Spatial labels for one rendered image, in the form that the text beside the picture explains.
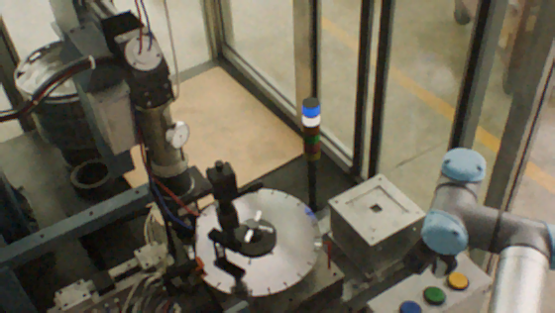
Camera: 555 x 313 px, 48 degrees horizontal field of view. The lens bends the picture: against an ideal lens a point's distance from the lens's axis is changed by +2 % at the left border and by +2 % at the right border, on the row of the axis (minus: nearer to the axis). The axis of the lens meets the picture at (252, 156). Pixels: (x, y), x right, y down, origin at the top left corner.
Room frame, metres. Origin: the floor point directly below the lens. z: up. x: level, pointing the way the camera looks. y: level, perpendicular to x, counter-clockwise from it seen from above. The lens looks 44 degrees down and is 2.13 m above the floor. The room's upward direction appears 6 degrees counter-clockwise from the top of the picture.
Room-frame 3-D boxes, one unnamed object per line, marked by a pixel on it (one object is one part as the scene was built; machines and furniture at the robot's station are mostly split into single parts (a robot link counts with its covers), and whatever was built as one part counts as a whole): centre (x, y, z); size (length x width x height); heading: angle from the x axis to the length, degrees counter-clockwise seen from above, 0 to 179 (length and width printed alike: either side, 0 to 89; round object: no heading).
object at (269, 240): (0.94, 0.02, 0.96); 0.11 x 0.11 x 0.03
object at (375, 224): (1.04, -0.31, 0.82); 0.18 x 0.18 x 0.15; 26
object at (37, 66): (1.55, 0.52, 0.93); 0.31 x 0.31 x 0.36
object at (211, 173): (0.89, 0.07, 1.17); 0.06 x 0.05 x 0.20; 107
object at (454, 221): (0.67, -0.35, 1.27); 0.11 x 0.11 x 0.08; 61
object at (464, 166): (0.76, -0.38, 1.28); 0.09 x 0.08 x 0.11; 151
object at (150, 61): (0.99, 0.23, 1.45); 0.35 x 0.07 x 0.28; 26
